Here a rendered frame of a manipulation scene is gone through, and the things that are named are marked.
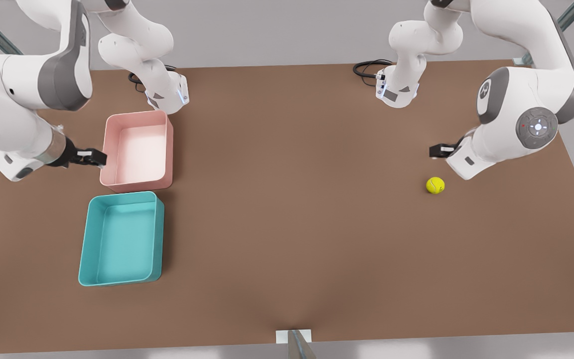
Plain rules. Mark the yellow tennis ball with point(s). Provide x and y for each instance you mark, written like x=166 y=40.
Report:
x=435 y=185

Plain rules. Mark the pink rectangular tray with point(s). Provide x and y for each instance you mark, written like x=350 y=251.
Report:
x=138 y=150

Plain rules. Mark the teal rectangular tray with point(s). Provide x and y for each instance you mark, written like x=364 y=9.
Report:
x=121 y=238

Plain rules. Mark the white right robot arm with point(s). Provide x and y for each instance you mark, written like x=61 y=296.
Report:
x=18 y=85

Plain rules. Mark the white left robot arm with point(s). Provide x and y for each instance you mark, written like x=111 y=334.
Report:
x=521 y=99

